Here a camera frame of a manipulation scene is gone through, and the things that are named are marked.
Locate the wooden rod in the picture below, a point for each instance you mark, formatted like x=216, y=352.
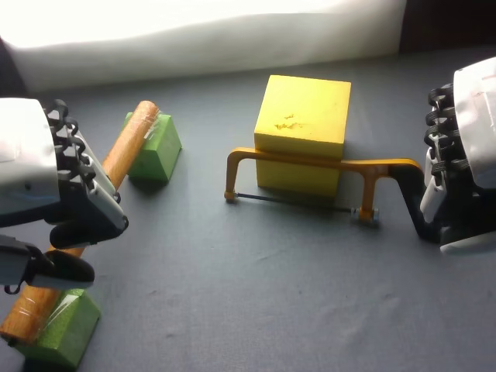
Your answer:
x=129, y=139

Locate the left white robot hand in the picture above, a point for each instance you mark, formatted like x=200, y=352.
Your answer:
x=27, y=155

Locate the yellow toy hacksaw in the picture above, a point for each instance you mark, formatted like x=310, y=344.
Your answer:
x=302, y=159

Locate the green wooden support block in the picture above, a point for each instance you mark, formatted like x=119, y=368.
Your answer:
x=66, y=337
x=159, y=155

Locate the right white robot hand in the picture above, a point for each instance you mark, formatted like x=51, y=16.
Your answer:
x=478, y=128

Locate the white foam board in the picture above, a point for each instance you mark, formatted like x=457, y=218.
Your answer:
x=201, y=42

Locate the yellow wooden block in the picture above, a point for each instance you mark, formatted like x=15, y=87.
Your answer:
x=306, y=116

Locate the grey table cloth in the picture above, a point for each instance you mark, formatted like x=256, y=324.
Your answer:
x=248, y=290

